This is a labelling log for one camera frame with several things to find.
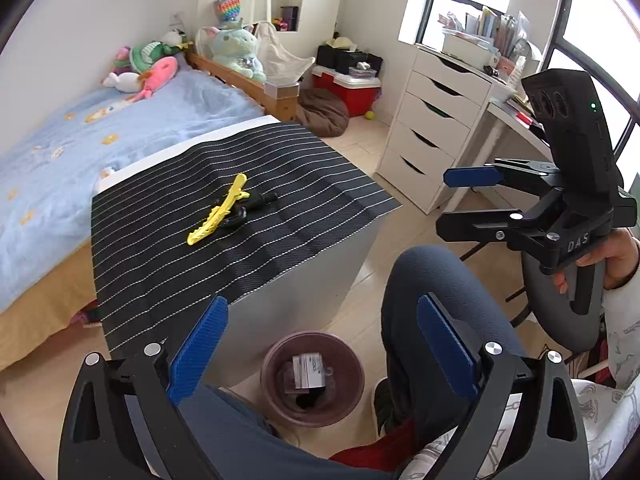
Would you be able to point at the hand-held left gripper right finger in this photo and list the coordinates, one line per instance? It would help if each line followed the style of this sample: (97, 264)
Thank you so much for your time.
(447, 350)

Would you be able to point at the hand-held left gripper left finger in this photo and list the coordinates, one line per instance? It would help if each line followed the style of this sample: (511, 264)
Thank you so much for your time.
(197, 355)

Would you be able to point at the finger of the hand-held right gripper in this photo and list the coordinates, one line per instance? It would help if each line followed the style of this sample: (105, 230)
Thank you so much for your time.
(475, 225)
(472, 176)

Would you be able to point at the pink-brown trash bin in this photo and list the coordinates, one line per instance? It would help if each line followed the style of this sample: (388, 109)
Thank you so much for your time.
(345, 390)

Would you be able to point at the white sock box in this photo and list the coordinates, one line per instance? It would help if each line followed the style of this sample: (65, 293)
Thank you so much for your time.
(308, 371)

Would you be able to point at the black cloth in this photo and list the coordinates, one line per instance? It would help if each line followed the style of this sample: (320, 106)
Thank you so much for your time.
(309, 399)

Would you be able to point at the person's right forearm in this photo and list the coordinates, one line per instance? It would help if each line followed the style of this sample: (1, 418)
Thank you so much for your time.
(622, 335)

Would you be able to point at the person's right hand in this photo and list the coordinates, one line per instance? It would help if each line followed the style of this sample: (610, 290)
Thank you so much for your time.
(622, 260)

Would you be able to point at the white desk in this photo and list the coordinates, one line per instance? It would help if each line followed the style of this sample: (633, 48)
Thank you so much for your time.
(520, 132)

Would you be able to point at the person's right leg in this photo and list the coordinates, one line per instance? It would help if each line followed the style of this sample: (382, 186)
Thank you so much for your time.
(440, 285)

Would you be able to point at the person's leg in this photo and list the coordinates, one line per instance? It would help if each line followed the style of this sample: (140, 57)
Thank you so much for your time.
(440, 285)
(240, 440)

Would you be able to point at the white drawer unit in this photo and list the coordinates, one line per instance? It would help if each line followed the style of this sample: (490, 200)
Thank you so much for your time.
(430, 125)

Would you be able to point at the dark olive footwear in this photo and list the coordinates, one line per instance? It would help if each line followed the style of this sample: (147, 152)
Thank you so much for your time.
(386, 405)

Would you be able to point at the person's left leg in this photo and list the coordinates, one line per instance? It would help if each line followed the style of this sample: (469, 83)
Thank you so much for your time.
(240, 440)

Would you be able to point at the black chair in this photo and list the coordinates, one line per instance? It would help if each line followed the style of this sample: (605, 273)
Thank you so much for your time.
(555, 310)

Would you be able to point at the red cloth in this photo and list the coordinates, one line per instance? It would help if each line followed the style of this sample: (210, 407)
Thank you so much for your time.
(370, 447)

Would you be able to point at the white storage box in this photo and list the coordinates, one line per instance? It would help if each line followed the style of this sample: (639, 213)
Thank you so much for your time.
(470, 45)

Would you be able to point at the white table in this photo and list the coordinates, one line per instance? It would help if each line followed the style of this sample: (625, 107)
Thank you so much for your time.
(310, 280)

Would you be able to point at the yellow hair clip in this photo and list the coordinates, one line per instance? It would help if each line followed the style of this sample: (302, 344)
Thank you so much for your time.
(215, 215)

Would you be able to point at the red cooler box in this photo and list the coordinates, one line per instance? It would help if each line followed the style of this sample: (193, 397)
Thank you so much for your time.
(350, 92)

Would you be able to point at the row of books and papers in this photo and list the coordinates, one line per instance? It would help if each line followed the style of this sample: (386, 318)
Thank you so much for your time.
(505, 27)

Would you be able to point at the tan bed sheet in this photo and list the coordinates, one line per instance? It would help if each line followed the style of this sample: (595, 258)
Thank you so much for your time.
(45, 310)

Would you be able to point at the brown cushion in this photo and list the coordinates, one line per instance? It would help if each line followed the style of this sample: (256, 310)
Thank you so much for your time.
(325, 112)

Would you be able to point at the black hair clip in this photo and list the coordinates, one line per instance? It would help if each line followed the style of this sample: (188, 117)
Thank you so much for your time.
(260, 200)

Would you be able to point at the black striped mat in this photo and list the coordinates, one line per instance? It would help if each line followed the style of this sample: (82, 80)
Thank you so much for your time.
(300, 175)

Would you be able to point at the black storage bag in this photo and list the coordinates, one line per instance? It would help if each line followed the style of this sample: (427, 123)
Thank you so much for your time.
(345, 60)

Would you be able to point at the pale yellow cloth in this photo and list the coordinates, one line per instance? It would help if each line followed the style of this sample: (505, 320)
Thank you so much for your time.
(340, 43)

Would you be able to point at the white patterned shirt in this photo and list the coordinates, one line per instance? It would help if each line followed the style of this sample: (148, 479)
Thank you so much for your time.
(615, 435)

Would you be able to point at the silver box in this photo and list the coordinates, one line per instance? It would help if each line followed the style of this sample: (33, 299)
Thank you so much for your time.
(282, 91)

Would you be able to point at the light blue printed blanket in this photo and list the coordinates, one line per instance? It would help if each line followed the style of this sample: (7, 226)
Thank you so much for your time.
(100, 160)

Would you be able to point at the white canvas cloth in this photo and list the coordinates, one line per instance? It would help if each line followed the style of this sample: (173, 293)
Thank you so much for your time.
(285, 60)

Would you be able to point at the dark purple box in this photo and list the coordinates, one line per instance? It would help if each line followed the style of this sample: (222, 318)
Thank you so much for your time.
(289, 17)

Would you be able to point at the mint unicorn plush toy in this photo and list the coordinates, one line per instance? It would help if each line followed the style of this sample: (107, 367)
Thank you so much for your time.
(235, 50)

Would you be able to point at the pink plush toy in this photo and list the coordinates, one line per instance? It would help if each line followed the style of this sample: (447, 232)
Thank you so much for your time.
(160, 72)

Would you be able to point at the rainbow bubble bag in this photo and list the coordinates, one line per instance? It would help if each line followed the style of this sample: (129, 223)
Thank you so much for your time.
(229, 10)

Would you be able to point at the green plush toy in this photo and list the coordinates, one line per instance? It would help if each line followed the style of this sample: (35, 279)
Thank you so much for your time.
(150, 55)

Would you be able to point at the purple plush toy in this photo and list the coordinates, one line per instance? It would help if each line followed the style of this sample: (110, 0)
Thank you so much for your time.
(121, 57)

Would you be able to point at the white and black plush toy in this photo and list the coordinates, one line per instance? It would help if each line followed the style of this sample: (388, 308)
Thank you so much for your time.
(174, 39)

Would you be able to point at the wooden bed frame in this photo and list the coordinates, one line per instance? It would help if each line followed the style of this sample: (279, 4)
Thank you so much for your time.
(280, 110)

